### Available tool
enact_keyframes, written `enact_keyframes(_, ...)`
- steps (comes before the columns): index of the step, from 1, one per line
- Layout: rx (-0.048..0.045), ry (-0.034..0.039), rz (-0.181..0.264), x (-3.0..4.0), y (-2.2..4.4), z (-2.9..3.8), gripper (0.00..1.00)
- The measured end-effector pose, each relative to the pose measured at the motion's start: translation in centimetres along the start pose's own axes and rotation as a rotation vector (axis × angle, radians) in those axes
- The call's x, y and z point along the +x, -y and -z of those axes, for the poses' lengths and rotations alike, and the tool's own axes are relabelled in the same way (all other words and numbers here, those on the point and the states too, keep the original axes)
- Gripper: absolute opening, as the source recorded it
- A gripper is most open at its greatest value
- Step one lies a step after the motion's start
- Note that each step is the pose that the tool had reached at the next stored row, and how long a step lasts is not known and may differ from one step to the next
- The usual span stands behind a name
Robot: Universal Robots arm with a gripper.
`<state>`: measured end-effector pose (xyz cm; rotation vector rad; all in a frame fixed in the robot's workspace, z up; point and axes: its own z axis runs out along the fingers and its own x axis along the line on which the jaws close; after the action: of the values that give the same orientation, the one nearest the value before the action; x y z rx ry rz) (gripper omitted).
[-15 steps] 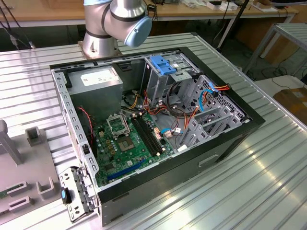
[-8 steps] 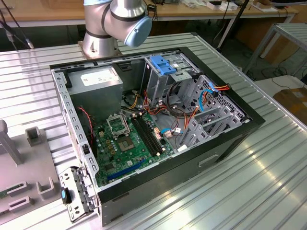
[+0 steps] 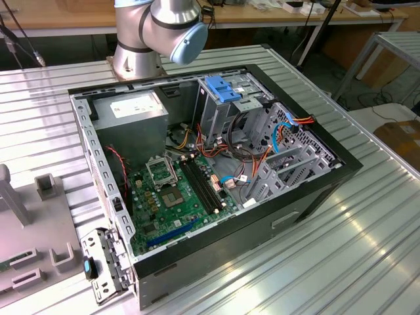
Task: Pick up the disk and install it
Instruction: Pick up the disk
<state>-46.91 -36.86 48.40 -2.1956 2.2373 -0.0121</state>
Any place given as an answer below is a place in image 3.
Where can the metal frame slatted table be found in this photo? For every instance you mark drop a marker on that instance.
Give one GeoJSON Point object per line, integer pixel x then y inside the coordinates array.
{"type": "Point", "coordinates": [403, 39]}

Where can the blue plastic drive latch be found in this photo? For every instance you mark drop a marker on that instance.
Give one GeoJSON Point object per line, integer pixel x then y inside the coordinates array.
{"type": "Point", "coordinates": [223, 93]}

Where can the white side table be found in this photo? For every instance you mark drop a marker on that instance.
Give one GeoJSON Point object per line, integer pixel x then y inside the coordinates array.
{"type": "Point", "coordinates": [364, 116]}

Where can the black RAM slot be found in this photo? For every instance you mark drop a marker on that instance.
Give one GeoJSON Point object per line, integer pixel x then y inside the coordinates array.
{"type": "Point", "coordinates": [208, 182]}
{"type": "Point", "coordinates": [204, 184]}
{"type": "Point", "coordinates": [197, 187]}
{"type": "Point", "coordinates": [201, 186]}

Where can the plain white box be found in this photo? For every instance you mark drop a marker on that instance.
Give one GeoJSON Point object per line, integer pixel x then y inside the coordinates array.
{"type": "Point", "coordinates": [313, 10]}

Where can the white box with black top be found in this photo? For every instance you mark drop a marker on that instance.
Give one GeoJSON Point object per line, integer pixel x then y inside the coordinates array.
{"type": "Point", "coordinates": [293, 6]}

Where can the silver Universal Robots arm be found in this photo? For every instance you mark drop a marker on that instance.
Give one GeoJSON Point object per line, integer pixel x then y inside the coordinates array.
{"type": "Point", "coordinates": [131, 55]}

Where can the CPU socket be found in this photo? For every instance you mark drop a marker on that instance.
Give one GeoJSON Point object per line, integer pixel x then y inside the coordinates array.
{"type": "Point", "coordinates": [171, 197]}

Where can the black tripod pole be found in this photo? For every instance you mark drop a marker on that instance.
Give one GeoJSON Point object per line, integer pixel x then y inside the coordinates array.
{"type": "Point", "coordinates": [328, 26]}

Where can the grey rear slot bracket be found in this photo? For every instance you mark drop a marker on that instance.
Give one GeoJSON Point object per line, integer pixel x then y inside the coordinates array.
{"type": "Point", "coordinates": [95, 243]}

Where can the blue expansion slot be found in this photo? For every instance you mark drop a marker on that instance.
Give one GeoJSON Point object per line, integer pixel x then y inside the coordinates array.
{"type": "Point", "coordinates": [172, 233]}

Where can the grey power supply unit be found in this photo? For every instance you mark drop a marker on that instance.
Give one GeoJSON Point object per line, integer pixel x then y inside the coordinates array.
{"type": "Point", "coordinates": [131, 134]}

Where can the black open PC case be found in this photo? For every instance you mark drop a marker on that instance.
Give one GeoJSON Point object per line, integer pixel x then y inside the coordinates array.
{"type": "Point", "coordinates": [229, 243]}

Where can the black plug with cyan stripe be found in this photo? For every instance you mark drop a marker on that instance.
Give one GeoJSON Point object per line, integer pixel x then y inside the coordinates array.
{"type": "Point", "coordinates": [93, 269]}

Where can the long wooden desk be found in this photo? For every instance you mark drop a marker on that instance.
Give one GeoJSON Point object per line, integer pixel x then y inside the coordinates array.
{"type": "Point", "coordinates": [262, 14]}

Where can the green motherboard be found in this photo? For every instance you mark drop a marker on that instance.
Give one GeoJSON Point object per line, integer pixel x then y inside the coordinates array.
{"type": "Point", "coordinates": [139, 203]}

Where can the white and brown box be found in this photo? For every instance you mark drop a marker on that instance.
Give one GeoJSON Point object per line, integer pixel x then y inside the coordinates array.
{"type": "Point", "coordinates": [359, 9]}

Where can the flat brown cardboard box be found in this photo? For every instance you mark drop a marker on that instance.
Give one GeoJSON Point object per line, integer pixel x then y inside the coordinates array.
{"type": "Point", "coordinates": [403, 141]}

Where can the green circuit board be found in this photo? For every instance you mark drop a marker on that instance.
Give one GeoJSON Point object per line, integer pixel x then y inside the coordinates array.
{"type": "Point", "coordinates": [6, 265]}

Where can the grey optical drive cage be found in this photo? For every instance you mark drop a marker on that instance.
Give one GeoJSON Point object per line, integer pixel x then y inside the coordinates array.
{"type": "Point", "coordinates": [213, 118]}

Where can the grey parts rack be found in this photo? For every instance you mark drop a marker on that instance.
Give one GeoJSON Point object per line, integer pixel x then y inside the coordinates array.
{"type": "Point", "coordinates": [33, 229]}

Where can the grey perforated disk bay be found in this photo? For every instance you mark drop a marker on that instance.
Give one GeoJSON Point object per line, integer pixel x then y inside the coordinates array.
{"type": "Point", "coordinates": [323, 149]}

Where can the large cardboard box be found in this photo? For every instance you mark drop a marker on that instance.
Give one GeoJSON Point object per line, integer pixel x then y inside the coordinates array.
{"type": "Point", "coordinates": [348, 47]}

